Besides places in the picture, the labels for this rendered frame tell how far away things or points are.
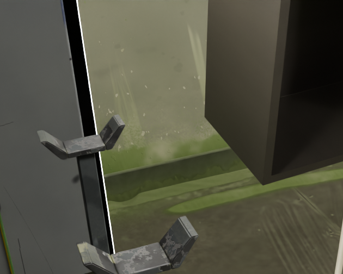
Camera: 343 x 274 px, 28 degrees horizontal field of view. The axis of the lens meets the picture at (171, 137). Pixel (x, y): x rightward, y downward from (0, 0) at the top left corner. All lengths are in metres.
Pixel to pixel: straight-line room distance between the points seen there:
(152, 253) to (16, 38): 0.56
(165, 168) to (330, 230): 0.66
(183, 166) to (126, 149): 0.23
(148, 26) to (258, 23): 1.12
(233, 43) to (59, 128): 0.83
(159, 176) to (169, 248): 2.15
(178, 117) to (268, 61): 1.06
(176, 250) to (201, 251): 1.84
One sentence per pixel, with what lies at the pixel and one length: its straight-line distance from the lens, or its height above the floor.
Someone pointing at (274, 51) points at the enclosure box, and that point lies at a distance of 1.60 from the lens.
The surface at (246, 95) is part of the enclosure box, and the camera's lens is 1.77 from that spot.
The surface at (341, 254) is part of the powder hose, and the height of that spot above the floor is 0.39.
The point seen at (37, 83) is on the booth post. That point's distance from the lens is 1.01.
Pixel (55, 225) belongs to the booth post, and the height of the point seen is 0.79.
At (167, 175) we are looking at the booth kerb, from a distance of 2.63.
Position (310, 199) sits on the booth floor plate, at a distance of 2.57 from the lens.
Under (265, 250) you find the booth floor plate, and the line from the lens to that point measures 2.30.
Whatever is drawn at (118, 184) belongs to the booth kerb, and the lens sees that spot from 2.59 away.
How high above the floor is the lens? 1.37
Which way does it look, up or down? 26 degrees down
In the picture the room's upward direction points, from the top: 5 degrees counter-clockwise
